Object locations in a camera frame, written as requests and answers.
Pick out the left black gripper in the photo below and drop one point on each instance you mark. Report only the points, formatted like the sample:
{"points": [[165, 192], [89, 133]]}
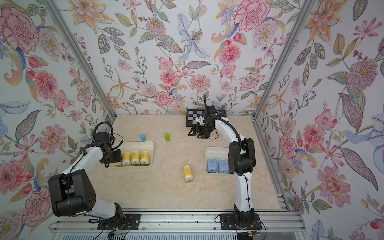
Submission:
{"points": [[118, 157]]}

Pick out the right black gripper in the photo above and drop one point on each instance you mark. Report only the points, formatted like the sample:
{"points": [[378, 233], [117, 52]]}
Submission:
{"points": [[195, 128]]}

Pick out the blue sharpener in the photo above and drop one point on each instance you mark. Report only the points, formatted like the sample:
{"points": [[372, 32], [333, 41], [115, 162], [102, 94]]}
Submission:
{"points": [[212, 166], [223, 167]]}

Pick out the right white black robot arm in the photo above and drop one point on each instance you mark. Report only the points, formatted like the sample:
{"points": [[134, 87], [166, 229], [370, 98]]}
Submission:
{"points": [[241, 160]]}

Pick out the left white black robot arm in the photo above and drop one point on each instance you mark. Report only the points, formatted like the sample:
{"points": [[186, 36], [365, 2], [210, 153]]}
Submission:
{"points": [[72, 193]]}

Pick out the left white storage tray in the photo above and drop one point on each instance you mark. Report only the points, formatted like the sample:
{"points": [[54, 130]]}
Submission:
{"points": [[140, 146]]}

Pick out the white storage tray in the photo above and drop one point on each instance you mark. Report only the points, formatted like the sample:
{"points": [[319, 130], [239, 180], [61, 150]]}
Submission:
{"points": [[140, 146], [217, 153]]}

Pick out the right white storage tray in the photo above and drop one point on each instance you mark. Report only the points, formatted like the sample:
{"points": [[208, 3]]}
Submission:
{"points": [[217, 153]]}

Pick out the black white checkerboard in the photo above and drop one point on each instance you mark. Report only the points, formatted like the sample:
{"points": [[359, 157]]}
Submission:
{"points": [[193, 117]]}

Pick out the small blue cylinder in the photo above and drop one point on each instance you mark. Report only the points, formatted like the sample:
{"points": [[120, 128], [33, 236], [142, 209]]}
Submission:
{"points": [[143, 138]]}

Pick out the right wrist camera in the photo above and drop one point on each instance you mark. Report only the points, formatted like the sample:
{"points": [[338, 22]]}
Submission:
{"points": [[201, 120]]}

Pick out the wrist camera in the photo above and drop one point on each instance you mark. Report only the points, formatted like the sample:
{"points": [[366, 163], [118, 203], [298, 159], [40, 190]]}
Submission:
{"points": [[103, 137], [201, 120]]}

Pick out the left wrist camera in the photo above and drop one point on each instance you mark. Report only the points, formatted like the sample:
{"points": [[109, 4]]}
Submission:
{"points": [[103, 137]]}

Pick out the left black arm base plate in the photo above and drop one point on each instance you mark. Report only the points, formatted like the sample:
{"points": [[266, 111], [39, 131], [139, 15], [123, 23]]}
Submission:
{"points": [[129, 222]]}

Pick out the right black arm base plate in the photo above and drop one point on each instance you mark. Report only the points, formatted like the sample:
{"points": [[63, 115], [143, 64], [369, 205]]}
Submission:
{"points": [[230, 222]]}

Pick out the aluminium mounting rail frame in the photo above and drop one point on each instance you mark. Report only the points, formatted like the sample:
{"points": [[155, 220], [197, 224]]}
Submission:
{"points": [[156, 224]]}

